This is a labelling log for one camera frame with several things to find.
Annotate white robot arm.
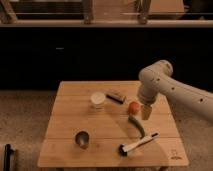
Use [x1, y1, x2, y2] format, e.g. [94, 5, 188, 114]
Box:
[138, 60, 213, 122]

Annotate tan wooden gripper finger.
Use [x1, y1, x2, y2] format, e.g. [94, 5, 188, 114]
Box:
[141, 105, 152, 120]

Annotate red tomato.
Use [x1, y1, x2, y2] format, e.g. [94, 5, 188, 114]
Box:
[128, 101, 140, 115]

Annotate wooden table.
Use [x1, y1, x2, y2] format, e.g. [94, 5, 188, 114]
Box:
[38, 81, 189, 168]

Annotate black rectangular sponge block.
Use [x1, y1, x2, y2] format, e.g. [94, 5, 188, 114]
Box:
[106, 91, 126, 104]

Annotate metal cup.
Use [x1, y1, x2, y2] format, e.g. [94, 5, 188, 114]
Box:
[75, 131, 89, 149]

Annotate white black dish brush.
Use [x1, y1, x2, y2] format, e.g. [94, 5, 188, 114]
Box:
[118, 133, 158, 156]

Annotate green chili pepper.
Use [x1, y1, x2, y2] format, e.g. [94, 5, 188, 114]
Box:
[128, 115, 145, 138]

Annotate wooden shelf rail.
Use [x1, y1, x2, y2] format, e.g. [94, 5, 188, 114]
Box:
[0, 0, 213, 29]

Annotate black object on floor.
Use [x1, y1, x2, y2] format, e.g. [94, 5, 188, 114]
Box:
[3, 144, 14, 171]

